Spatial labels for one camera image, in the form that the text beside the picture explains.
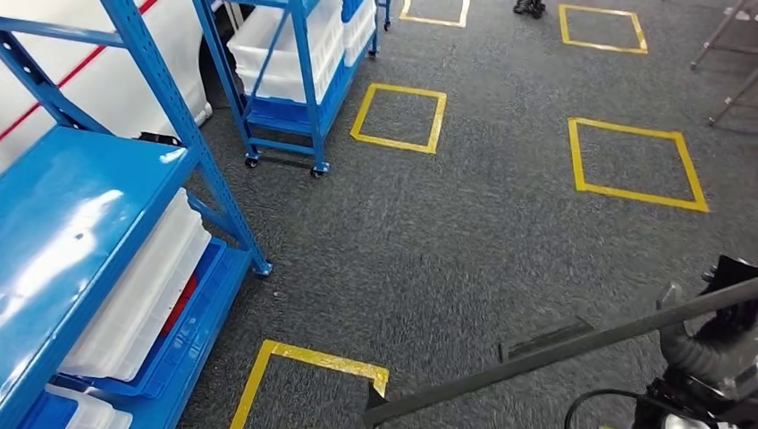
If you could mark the white car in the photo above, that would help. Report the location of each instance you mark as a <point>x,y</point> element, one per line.
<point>106,89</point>

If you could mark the translucent white plastic bin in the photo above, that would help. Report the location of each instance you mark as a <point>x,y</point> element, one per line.
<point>136,296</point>
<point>95,414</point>
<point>358,32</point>
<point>325,53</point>

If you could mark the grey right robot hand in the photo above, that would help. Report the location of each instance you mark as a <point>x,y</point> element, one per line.
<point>672,296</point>

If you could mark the red barrier belt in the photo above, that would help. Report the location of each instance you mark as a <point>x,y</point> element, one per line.
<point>71,76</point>

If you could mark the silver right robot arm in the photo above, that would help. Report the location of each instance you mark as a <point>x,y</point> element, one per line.
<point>687,355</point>

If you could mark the red object in crate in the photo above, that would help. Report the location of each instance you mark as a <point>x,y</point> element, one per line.
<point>177,308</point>

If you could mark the black plastic panel part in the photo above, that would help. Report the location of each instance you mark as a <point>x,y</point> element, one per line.
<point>533,361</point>

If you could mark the blue wheeled shelf rack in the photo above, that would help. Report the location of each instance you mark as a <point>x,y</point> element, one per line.
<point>308,89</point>
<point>386,12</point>

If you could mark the yellow floor tape square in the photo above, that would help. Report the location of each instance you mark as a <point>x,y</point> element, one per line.
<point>604,47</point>
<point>642,197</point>
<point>408,90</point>

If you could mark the steel table with black parts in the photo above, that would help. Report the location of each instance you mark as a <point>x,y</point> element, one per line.
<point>719,32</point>

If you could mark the blue metal shelf rack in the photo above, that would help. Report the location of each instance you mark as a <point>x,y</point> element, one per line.
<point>71,207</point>

